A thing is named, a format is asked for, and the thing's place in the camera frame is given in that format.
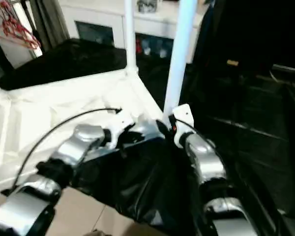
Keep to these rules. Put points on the white plastic table top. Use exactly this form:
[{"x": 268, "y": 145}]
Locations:
[{"x": 34, "y": 113}]

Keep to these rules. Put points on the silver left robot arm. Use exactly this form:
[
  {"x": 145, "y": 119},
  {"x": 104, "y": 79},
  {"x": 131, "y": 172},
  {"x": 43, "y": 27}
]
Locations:
[{"x": 71, "y": 152}]

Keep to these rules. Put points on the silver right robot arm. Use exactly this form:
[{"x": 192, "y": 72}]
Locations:
[{"x": 206, "y": 164}]

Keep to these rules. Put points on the black plastic mat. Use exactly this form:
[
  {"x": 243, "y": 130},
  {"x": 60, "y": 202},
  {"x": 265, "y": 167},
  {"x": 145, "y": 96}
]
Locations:
[{"x": 152, "y": 187}]

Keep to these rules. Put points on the red bottle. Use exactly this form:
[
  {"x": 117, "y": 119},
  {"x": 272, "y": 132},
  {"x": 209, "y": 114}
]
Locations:
[{"x": 138, "y": 46}]

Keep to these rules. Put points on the small yellow label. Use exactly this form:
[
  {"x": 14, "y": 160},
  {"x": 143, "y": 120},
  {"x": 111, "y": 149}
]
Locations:
[{"x": 232, "y": 63}]

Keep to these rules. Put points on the white cabinet with glass doors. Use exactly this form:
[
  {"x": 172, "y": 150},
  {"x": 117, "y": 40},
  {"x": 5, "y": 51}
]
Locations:
[{"x": 103, "y": 22}]

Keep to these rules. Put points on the dark object on cabinet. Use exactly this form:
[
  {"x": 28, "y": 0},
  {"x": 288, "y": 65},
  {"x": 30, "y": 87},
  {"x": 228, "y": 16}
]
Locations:
[{"x": 147, "y": 5}]

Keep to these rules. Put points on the grey curtain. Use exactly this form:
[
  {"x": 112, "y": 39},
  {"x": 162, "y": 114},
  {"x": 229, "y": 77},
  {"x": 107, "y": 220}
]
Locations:
[{"x": 49, "y": 22}]

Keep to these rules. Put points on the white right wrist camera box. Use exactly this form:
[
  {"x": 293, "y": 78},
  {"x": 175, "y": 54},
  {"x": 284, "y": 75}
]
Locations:
[{"x": 182, "y": 120}]

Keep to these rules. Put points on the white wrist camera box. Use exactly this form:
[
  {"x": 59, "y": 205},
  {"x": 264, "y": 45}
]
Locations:
[
  {"x": 120, "y": 125},
  {"x": 182, "y": 120}
]

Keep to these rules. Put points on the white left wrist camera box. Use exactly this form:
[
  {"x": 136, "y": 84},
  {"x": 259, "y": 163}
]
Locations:
[{"x": 120, "y": 125}]

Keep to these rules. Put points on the black horizontal rail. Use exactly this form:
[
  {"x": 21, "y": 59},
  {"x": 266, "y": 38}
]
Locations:
[{"x": 290, "y": 70}]

